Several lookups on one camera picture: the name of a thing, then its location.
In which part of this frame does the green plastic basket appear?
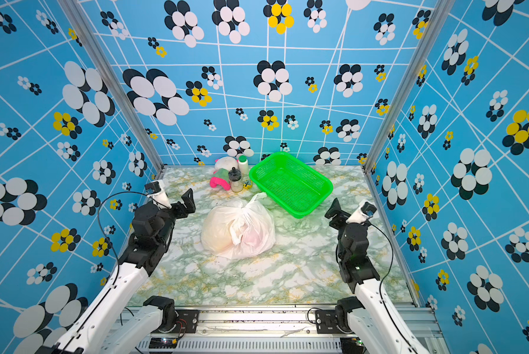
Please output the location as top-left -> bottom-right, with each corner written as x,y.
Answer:
249,151 -> 333,219

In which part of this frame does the pink green plush toy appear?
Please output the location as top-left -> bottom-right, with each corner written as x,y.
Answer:
209,168 -> 231,191

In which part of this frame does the white round plush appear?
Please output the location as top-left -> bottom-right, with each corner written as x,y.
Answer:
214,156 -> 239,171

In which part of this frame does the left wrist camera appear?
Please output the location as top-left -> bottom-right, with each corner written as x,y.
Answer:
144,179 -> 171,209

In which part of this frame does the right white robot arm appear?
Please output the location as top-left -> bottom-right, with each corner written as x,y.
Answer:
324,199 -> 428,353

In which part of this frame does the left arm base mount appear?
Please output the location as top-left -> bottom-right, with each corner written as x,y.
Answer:
153,309 -> 200,335

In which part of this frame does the aluminium corner post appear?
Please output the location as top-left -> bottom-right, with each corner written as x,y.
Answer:
365,0 -> 456,172
58,1 -> 164,174

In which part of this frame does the white translucent plastic bag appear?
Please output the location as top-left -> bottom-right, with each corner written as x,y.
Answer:
201,193 -> 276,260

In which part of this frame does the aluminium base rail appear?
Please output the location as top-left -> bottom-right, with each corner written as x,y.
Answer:
82,302 -> 451,354

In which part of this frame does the left aluminium corner post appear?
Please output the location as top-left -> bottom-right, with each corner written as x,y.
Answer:
58,1 -> 164,174

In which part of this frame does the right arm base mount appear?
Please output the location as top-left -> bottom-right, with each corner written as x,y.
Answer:
314,309 -> 347,334

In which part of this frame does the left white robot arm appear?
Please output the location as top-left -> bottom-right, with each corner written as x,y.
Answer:
37,181 -> 196,353

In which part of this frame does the right aluminium corner post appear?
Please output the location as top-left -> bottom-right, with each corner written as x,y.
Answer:
365,0 -> 456,172

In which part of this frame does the white bottle green cap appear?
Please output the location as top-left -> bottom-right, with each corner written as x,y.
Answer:
238,155 -> 249,176

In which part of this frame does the clear jar black lid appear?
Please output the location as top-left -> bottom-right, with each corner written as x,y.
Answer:
228,168 -> 243,193

